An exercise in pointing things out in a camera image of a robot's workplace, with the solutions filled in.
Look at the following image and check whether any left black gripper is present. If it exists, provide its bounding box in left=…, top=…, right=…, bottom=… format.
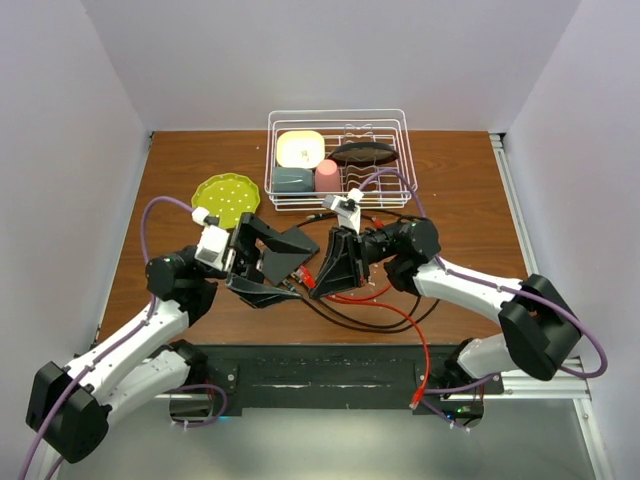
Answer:
left=195, top=214, right=312, bottom=307

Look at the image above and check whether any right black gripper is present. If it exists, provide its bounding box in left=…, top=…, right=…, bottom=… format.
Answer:
left=310, top=221, right=399, bottom=301

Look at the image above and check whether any red ethernet cable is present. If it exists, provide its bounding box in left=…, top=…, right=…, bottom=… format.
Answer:
left=292, top=215, right=432, bottom=411

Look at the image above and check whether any black ethernet cable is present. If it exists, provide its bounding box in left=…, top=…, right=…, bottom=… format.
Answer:
left=282, top=282, right=441, bottom=335
left=279, top=212, right=421, bottom=331

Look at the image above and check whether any black network switch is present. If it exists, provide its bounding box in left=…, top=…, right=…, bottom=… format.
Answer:
left=284, top=226, right=320, bottom=276

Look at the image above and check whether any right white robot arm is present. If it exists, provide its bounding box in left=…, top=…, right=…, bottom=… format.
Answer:
left=309, top=218, right=583, bottom=394

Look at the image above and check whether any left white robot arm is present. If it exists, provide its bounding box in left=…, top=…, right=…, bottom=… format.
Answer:
left=26, top=207, right=319, bottom=464

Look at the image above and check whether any green scalloped plate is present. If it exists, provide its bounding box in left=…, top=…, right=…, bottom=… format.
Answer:
left=191, top=173, right=260, bottom=229

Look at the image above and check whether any pink plastic cup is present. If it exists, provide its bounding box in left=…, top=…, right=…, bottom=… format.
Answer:
left=314, top=159, right=342, bottom=195

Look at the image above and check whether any grey-blue cup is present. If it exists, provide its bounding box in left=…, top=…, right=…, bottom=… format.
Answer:
left=272, top=167, right=315, bottom=194

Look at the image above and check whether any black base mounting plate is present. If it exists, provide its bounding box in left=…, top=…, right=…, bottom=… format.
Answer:
left=130, top=342, right=504, bottom=419

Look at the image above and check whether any dark brown oval plate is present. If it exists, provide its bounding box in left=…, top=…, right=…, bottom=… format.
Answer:
left=328, top=142, right=399, bottom=166

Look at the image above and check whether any yellow square bowl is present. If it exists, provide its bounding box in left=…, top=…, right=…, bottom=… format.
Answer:
left=275, top=130, right=325, bottom=169

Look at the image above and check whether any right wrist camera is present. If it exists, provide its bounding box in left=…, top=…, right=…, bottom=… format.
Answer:
left=322, top=194, right=361, bottom=233

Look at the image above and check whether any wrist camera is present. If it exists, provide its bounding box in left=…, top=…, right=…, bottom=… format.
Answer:
left=194, top=225, right=231, bottom=269
left=322, top=194, right=361, bottom=233

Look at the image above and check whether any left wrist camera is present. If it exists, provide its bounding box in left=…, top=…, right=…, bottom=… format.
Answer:
left=194, top=225, right=231, bottom=269

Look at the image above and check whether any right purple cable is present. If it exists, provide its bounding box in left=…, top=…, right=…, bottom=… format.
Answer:
left=352, top=168, right=609, bottom=429

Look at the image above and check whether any purple cable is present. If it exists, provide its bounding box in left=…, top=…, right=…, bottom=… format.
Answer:
left=352, top=168, right=609, bottom=429
left=19, top=197, right=229, bottom=480

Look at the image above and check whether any white wire dish rack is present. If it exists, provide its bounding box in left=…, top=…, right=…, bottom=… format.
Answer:
left=264, top=109, right=418, bottom=211

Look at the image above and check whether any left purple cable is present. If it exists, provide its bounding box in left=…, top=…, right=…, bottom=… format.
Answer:
left=19, top=197, right=229, bottom=480

